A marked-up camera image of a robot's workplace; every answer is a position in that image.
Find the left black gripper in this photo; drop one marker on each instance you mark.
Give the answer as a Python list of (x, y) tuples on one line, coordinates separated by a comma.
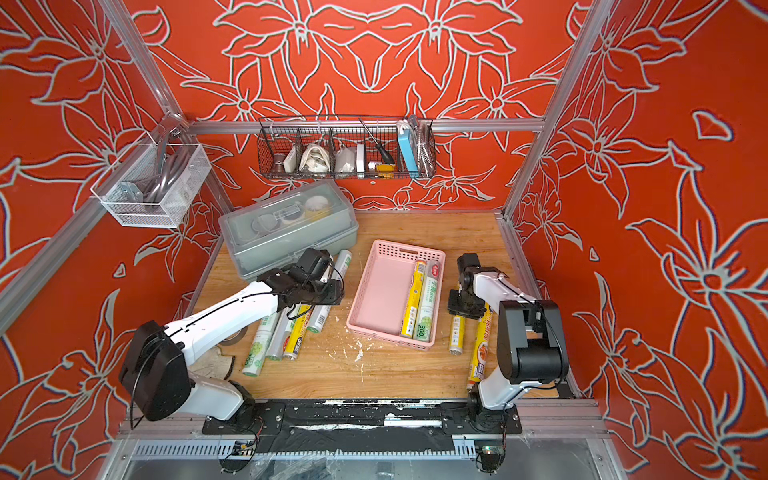
[(336, 293)]

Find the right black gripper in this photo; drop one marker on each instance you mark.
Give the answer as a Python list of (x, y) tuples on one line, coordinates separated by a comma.
[(453, 306)]

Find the silver foil wrap roll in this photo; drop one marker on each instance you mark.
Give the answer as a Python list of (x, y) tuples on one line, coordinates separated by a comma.
[(333, 293)]

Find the green white wrap roll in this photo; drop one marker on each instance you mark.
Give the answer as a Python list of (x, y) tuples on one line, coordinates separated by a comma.
[(427, 302)]

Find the pink plastic basket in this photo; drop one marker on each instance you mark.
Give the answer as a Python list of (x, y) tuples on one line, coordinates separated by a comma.
[(379, 304)]

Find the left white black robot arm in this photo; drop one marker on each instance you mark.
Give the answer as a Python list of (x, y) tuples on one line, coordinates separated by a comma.
[(156, 369)]

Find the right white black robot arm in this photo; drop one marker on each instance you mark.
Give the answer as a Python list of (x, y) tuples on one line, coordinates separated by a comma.
[(531, 350)]

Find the yellow orange wrap roll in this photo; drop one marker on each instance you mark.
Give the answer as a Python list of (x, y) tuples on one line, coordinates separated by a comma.
[(478, 360)]

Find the silver green wrap roll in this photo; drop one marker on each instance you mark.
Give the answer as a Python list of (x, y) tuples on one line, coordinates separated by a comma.
[(283, 330)]

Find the grey translucent storage box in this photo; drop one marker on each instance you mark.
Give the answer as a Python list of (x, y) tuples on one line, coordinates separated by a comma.
[(275, 232)]

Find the green white roll far left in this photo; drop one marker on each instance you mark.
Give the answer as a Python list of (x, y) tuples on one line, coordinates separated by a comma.
[(253, 364)]

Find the white glove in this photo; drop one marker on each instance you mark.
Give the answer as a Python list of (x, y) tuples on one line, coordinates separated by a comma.
[(214, 364)]

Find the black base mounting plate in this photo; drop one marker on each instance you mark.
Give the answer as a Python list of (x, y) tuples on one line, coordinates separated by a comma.
[(460, 417)]

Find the black wire wall basket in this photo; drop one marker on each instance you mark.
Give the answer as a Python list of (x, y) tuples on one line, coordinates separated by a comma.
[(351, 147)]

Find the blue box in wire basket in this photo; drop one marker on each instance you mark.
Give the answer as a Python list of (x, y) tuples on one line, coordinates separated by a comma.
[(406, 140)]

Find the clear plastic wall bin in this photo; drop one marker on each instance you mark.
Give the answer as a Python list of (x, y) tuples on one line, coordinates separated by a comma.
[(153, 184)]

